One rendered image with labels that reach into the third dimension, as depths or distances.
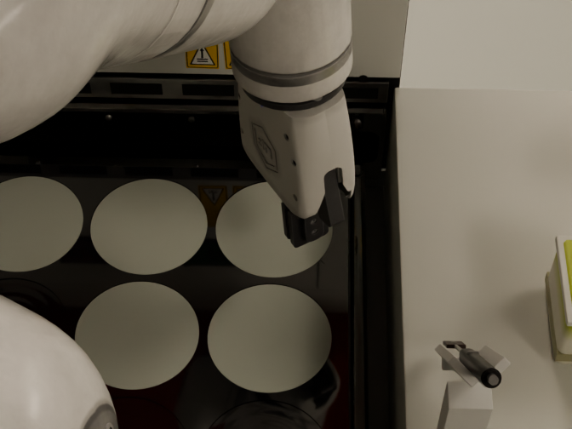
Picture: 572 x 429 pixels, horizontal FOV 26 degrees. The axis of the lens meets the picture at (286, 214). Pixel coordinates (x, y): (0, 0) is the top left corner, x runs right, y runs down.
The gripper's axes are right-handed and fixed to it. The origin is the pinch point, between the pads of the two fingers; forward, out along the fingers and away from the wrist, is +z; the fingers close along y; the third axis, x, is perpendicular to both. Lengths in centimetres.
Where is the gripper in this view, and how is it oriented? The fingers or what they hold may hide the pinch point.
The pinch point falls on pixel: (305, 218)
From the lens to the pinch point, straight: 97.6
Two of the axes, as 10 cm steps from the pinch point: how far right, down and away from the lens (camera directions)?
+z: 0.7, 6.7, 7.4
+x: 8.7, -4.0, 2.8
